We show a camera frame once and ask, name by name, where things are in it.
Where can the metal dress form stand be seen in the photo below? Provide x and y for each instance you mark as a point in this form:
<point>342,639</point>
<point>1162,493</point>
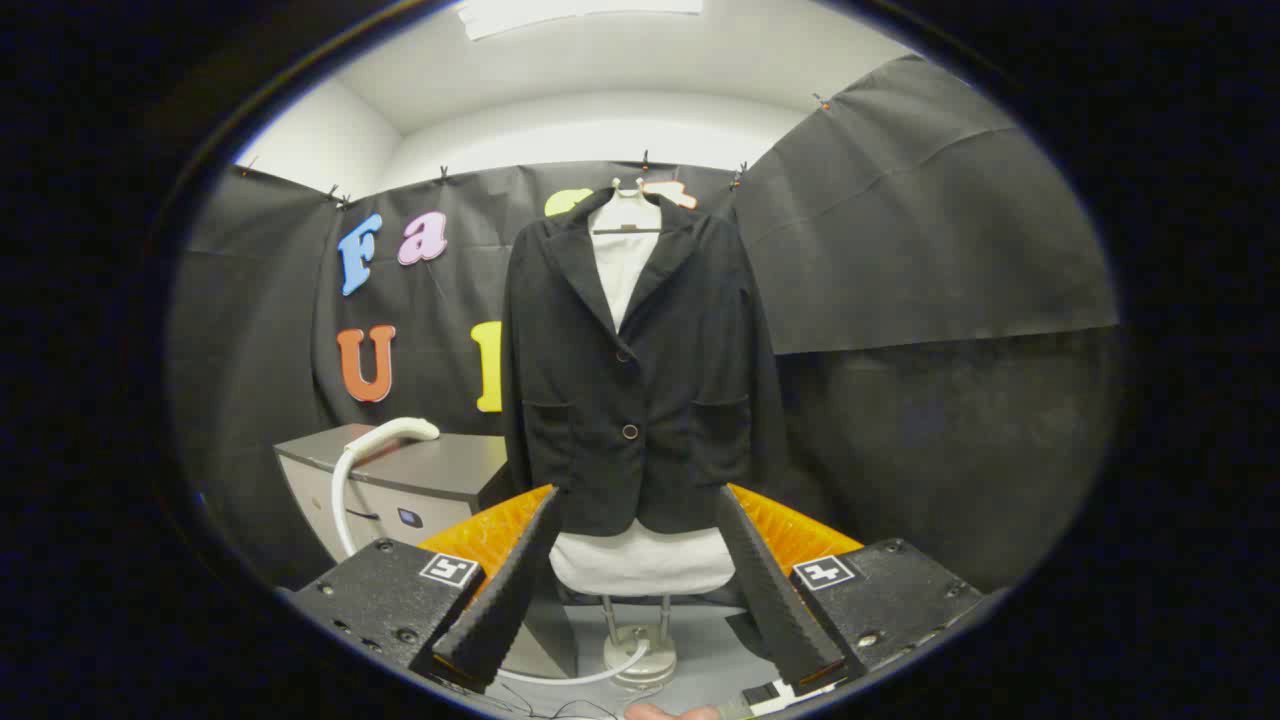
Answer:
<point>640,665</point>

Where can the black suit jacket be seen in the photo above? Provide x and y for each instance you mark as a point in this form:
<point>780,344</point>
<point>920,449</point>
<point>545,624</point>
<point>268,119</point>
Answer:
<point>660,380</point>

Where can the grey cabinet box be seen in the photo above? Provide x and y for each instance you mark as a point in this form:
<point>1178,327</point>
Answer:
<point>440,470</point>

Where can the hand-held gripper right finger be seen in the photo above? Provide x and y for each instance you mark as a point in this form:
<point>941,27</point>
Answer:
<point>770,600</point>

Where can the black backdrop cloth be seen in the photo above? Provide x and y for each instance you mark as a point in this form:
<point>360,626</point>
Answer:
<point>900,250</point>

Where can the white dress form torso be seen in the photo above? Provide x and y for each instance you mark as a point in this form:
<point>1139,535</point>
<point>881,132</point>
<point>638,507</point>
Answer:
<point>640,560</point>

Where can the row of small backdrop clips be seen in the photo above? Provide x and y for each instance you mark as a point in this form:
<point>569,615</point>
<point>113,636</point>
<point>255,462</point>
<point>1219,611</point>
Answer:
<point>443,173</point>

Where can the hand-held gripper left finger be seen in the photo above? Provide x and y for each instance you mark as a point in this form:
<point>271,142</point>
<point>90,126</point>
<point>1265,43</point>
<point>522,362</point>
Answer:
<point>510,600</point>

